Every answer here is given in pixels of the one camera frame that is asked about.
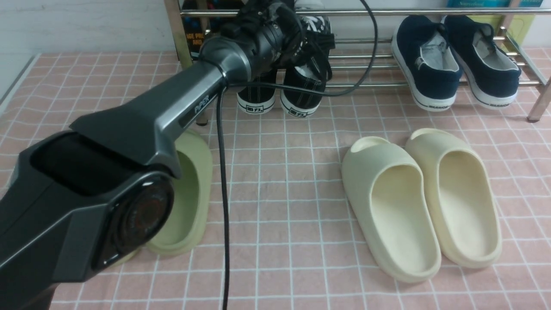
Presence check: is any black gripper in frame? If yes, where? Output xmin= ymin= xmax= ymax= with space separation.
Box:
xmin=220 ymin=0 xmax=336 ymax=82

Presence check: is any left cream slide slipper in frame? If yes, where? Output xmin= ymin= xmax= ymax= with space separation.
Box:
xmin=341 ymin=136 xmax=441 ymax=283

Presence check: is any right navy slip-on shoe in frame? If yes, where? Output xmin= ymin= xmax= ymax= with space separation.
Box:
xmin=442 ymin=15 xmax=521 ymax=109

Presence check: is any green slide slipper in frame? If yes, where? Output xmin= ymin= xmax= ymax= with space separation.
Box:
xmin=108 ymin=249 xmax=140 ymax=268
xmin=146 ymin=130 xmax=213 ymax=256

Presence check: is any cream slide slipper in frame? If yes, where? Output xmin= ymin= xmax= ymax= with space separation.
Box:
xmin=341 ymin=136 xmax=441 ymax=283
xmin=405 ymin=129 xmax=502 ymax=269

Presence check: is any teal and yellow book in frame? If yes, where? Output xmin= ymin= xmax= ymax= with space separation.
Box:
xmin=447 ymin=0 xmax=543 ymax=44

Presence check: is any black image processing book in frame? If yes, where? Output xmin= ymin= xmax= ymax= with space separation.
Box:
xmin=181 ymin=0 xmax=241 ymax=61

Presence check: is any stainless steel shoe rack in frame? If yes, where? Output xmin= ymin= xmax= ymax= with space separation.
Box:
xmin=164 ymin=0 xmax=550 ymax=123

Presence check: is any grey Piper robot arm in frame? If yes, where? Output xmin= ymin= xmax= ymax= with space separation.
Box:
xmin=0 ymin=0 xmax=334 ymax=310

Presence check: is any black canvas sneaker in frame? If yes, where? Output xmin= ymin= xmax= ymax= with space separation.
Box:
xmin=237 ymin=69 xmax=277 ymax=115
xmin=280 ymin=16 xmax=334 ymax=118

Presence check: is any right cream slide slipper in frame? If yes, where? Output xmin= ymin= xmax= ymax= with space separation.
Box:
xmin=405 ymin=129 xmax=502 ymax=269

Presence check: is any navy slip-on shoe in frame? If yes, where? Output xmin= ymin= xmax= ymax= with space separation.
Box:
xmin=442 ymin=15 xmax=521 ymax=109
xmin=391 ymin=15 xmax=463 ymax=112

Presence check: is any right green slide slipper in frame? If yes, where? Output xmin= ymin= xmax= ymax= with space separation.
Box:
xmin=146 ymin=130 xmax=213 ymax=256

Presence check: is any left navy slip-on shoe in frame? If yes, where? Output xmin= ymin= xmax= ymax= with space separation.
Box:
xmin=391 ymin=15 xmax=463 ymax=112

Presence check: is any left green slide slipper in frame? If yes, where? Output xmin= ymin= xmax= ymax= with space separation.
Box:
xmin=108 ymin=249 xmax=140 ymax=268

